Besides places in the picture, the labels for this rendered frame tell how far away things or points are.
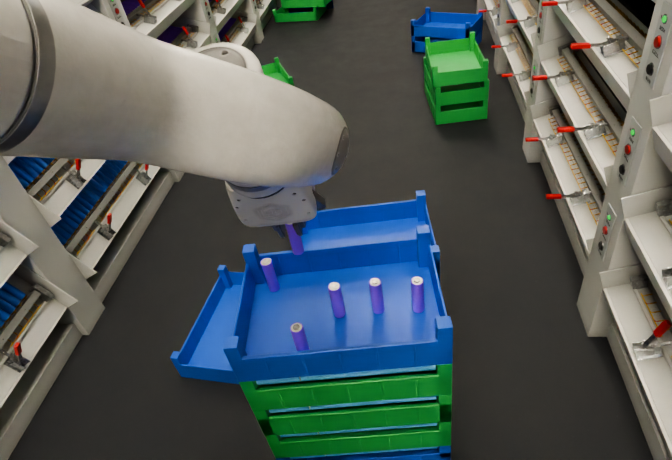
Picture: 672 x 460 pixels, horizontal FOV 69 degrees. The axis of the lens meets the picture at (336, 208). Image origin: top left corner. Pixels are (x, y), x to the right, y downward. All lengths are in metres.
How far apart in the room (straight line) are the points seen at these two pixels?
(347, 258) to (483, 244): 0.70
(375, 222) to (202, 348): 0.54
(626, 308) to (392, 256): 0.51
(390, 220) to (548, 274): 0.46
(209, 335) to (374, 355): 0.73
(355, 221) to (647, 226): 0.58
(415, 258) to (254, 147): 0.51
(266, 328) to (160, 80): 0.52
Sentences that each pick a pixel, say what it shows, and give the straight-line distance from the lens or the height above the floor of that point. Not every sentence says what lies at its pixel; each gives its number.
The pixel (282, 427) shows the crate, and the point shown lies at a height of 0.26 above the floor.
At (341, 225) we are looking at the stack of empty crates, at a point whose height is 0.25.
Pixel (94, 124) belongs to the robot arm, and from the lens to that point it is 0.30.
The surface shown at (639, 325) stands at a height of 0.18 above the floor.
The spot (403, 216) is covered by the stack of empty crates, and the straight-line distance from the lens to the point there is 1.15.
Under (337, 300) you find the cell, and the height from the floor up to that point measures 0.45.
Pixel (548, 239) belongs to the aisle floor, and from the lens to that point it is 1.49.
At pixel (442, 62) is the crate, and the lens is 2.10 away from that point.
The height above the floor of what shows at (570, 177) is 0.18.
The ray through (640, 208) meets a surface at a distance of 1.02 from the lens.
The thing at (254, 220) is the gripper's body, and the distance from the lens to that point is 0.63.
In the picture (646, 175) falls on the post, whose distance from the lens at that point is 0.98.
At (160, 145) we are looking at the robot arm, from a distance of 0.35.
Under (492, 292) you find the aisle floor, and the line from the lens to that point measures 1.32.
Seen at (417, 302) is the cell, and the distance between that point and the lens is 0.74.
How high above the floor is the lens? 1.00
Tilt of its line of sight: 39 degrees down
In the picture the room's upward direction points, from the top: 10 degrees counter-clockwise
